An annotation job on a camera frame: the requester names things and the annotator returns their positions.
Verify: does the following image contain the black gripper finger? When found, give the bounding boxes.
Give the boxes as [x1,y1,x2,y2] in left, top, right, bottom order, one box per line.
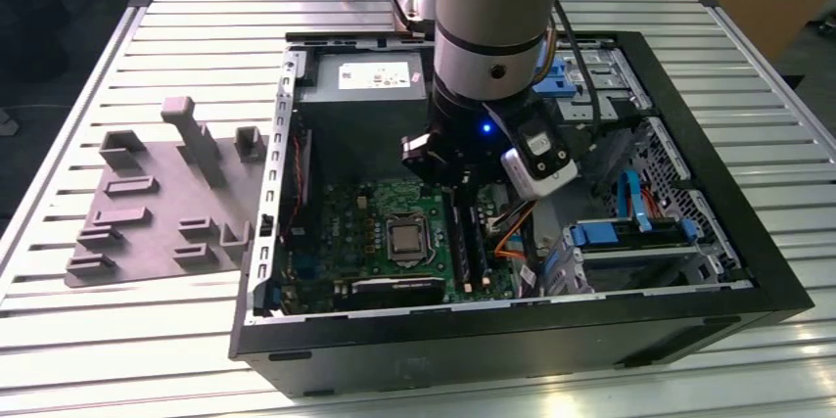
[399,132,465,204]
[461,170,490,207]

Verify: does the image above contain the RAM stick black chips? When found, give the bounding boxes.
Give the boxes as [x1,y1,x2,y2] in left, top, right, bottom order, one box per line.
[469,192,493,290]
[450,190,478,295]

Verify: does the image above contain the CPU socket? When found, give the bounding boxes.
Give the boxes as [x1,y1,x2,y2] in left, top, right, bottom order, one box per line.
[383,210,438,268]

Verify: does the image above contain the grey power supply unit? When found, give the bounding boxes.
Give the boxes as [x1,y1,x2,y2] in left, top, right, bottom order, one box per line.
[297,53,433,179]

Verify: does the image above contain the silver CPU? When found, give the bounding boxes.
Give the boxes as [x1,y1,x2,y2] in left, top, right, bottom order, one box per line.
[391,224,426,255]

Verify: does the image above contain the blue drive bay latch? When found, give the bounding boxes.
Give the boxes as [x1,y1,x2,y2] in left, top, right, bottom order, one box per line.
[533,60,583,99]

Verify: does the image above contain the green motherboard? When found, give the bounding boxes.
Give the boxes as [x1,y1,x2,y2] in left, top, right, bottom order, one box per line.
[281,177,525,314]

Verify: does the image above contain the hard disk in blue carrier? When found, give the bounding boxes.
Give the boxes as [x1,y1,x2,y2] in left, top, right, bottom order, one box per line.
[565,219,701,255]

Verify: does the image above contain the black graphics card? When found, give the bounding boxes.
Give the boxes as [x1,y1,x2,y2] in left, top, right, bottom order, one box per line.
[333,274,450,312]

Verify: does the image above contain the silver metal drive cage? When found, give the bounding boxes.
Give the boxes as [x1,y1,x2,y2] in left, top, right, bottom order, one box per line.
[542,43,655,155]

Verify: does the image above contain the black open PC case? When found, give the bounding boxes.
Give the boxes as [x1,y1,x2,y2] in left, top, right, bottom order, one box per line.
[226,29,817,398]

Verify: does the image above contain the grey parts rack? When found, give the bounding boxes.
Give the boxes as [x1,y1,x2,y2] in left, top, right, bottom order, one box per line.
[63,96,271,290]

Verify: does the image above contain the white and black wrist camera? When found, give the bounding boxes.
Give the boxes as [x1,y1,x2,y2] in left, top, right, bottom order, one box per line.
[499,116,582,202]

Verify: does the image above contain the orange wire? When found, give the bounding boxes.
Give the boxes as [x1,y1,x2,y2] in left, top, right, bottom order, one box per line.
[493,214,535,260]

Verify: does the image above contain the thin red wire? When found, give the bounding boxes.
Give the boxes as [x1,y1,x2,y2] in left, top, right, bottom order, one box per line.
[287,131,313,238]

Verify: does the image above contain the black cable bundle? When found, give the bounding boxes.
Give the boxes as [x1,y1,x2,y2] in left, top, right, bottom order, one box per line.
[489,116,639,233]

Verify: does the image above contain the blue flat wire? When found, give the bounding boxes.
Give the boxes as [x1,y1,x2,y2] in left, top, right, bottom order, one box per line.
[617,168,655,233]

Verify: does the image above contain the black camera cable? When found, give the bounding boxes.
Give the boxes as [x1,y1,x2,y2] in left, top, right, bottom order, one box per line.
[550,0,607,150]

